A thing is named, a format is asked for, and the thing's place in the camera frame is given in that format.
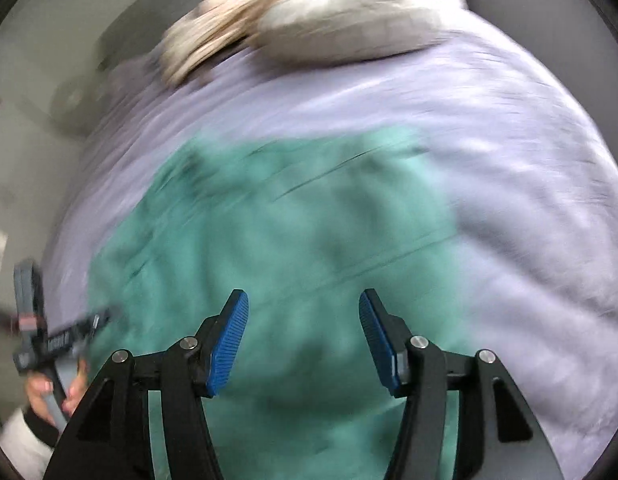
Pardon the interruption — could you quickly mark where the green garment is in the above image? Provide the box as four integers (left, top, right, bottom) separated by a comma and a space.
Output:
86, 127, 470, 480

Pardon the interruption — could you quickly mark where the lilac fluffy blanket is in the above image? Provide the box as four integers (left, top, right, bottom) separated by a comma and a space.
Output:
41, 0, 618, 480

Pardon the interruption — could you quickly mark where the beige crumpled cloth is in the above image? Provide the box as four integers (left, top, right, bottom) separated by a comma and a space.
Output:
159, 0, 300, 86

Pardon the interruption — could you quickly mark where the person's left forearm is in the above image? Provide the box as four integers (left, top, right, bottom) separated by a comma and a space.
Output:
0, 407, 60, 480

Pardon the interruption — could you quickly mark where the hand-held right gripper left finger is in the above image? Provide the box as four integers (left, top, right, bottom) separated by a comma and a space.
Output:
43, 288, 250, 480

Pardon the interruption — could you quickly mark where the person's left hand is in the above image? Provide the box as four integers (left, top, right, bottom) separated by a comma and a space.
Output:
26, 357, 90, 428

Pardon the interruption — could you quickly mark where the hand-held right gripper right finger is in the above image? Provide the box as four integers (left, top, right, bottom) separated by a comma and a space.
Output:
359, 288, 565, 480

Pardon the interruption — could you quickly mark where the round cream pleated pillow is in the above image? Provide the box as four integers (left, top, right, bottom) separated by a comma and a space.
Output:
254, 0, 467, 66

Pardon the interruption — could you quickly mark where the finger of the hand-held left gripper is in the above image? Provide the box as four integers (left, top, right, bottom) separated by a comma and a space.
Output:
43, 306, 114, 357

